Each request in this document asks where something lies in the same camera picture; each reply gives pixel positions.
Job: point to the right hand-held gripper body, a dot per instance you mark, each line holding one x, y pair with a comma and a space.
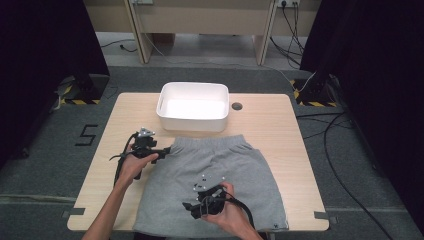
210, 200

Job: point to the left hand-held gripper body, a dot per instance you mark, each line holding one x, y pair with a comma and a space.
145, 143

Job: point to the grey shorts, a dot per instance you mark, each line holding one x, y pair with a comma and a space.
186, 180

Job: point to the white plastic basket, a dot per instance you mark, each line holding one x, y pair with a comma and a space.
193, 110

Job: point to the person's right hand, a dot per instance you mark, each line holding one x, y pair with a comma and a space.
233, 216

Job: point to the person's left hand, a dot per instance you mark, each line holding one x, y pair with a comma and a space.
130, 168

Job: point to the black stand base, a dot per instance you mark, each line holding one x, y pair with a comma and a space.
95, 86
316, 90

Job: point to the grey tape strip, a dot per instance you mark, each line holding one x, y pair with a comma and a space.
321, 215
76, 211

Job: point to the black curtain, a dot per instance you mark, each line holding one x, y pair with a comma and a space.
40, 66
383, 83

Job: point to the beige background desk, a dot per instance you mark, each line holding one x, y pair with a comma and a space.
206, 16

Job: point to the white wall socket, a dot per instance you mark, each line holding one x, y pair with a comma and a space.
288, 2

